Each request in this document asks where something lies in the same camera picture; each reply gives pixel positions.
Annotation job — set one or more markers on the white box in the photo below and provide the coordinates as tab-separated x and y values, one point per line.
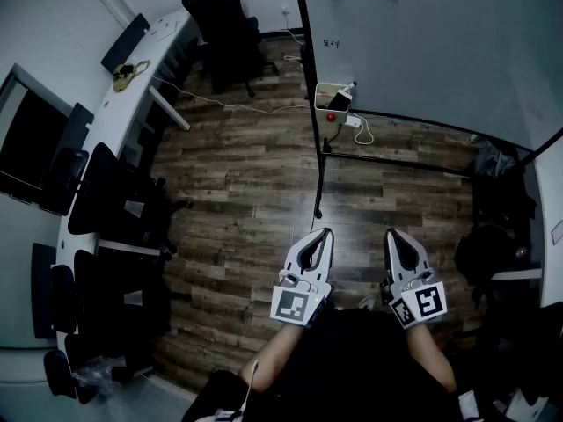
323	114

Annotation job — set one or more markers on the clear plastic bag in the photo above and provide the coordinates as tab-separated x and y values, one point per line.
94	374
492	158

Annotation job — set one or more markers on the curved white desk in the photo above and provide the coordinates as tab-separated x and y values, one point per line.
119	112

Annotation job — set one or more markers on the person's shoe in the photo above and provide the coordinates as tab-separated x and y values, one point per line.
367	303

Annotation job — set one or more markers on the white side desk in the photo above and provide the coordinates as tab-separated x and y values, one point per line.
552	191

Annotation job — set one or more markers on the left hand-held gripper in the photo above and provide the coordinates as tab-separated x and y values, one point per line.
288	306

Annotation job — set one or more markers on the white card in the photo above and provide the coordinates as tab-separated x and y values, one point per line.
557	232

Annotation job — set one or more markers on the person's right forearm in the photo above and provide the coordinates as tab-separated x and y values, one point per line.
431	358

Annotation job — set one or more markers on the black mesh office chair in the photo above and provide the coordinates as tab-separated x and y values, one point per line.
59	376
101	293
101	191
224	29

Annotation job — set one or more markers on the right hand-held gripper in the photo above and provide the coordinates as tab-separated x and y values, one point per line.
429	301

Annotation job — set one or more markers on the white block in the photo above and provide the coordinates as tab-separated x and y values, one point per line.
341	101

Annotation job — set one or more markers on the dark window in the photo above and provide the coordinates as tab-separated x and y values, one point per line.
31	139

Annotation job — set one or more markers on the yellow cloth bag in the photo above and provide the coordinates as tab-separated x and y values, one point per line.
123	77

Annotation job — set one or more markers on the red round magnet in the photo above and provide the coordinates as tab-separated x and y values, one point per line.
331	117

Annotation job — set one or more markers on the black bag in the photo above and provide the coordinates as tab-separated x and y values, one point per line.
484	257

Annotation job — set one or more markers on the small white sheet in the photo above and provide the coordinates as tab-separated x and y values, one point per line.
165	31

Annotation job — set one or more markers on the person's left forearm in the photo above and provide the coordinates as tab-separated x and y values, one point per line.
275	354

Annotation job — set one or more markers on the black framed whiteboard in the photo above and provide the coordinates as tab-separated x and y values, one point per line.
440	51

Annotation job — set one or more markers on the person's dark clothing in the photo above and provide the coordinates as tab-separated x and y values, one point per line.
347	367

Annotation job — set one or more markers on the black capped white marker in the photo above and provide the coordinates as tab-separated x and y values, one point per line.
348	87

